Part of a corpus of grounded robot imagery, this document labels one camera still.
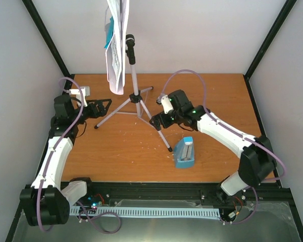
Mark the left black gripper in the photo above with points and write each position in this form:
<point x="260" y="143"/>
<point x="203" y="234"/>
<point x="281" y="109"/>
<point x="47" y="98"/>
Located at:
<point x="95" y="114"/>

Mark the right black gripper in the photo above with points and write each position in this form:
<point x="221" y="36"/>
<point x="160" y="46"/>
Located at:
<point x="157" y="124"/>

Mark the white perforated music stand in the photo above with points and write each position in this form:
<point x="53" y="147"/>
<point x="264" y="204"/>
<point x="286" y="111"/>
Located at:
<point x="135" y="97"/>

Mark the blue metronome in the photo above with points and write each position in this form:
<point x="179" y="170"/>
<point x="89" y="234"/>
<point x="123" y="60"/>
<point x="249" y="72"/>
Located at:
<point x="184" y="153"/>

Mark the blue sheet music page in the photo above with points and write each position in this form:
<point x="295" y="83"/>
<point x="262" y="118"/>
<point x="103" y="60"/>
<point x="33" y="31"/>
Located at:
<point x="109" y="30"/>

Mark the white sheet music page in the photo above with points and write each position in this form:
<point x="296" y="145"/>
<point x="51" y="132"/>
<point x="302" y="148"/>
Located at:
<point x="115" y="52"/>

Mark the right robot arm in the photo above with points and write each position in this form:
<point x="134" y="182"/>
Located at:
<point x="256" y="159"/>

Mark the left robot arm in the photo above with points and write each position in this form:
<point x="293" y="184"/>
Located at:
<point x="45" y="202"/>

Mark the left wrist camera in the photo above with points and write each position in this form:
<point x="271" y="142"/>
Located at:
<point x="80" y="95"/>

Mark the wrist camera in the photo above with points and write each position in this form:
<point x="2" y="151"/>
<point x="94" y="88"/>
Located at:
<point x="80" y="95"/>
<point x="165" y="102"/>

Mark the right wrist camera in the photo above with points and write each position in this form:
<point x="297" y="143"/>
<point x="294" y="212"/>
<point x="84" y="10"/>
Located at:
<point x="165" y="102"/>

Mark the black aluminium frame rail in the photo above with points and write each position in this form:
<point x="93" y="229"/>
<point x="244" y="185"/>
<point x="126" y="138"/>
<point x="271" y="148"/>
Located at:
<point x="201" y="193"/>

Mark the light blue cable duct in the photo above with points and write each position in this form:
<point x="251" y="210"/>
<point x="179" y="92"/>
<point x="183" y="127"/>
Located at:
<point x="145" y="212"/>

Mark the left black corner post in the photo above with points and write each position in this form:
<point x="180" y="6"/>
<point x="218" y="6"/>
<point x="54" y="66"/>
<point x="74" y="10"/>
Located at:
<point x="37" y="20"/>

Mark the black corner post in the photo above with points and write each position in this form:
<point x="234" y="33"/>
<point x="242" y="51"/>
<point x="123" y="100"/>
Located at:
<point x="279" y="21"/>
<point x="37" y="20"/>

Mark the metal base plate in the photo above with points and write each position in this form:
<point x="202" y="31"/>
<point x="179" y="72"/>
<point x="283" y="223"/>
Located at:
<point x="270" y="221"/>

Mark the right black corner post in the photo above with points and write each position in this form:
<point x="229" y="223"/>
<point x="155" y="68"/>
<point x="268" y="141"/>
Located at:
<point x="279" y="21"/>

